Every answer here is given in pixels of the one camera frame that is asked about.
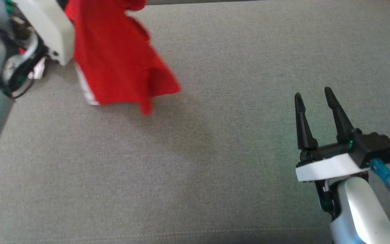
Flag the blue right camera cable connector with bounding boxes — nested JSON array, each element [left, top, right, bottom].
[[369, 158, 390, 191]]

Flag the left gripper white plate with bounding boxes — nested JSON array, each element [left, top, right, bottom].
[[5, 0, 75, 66]]

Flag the red shorts with white stripes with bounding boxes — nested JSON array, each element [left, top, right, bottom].
[[61, 0, 182, 116]]

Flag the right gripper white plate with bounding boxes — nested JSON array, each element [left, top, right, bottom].
[[294, 87, 372, 184]]

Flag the grey sofa seat cushion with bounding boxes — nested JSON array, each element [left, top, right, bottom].
[[0, 0, 390, 244]]

